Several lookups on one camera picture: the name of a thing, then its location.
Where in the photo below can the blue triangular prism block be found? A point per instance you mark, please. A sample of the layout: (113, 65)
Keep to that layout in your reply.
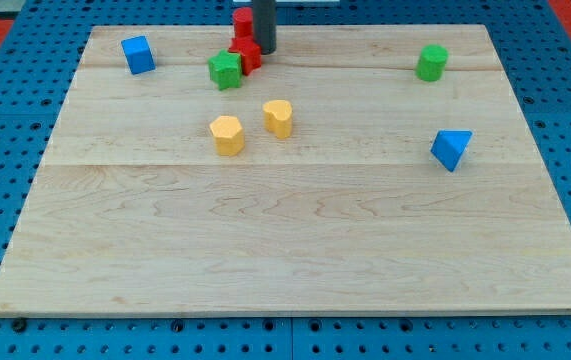
(449, 146)

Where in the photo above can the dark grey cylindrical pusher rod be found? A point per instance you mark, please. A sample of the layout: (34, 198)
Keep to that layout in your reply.
(264, 25)

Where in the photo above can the green star block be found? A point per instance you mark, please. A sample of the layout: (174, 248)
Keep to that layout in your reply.
(225, 69)

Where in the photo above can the light wooden board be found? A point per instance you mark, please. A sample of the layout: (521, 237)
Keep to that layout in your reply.
(133, 214)

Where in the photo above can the red star block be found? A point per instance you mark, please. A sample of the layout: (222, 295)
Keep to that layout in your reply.
(249, 51)

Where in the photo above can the yellow heart block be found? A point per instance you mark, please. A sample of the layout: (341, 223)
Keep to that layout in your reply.
(278, 118)

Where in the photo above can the blue cube block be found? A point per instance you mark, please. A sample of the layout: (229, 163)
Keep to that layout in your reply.
(138, 55)

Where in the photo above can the yellow hexagon block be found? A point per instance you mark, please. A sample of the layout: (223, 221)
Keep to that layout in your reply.
(228, 135)

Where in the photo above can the red cylinder block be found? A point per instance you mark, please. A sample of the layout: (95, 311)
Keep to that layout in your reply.
(242, 19)

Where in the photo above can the green cylinder block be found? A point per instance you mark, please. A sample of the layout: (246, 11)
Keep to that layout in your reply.
(431, 63)

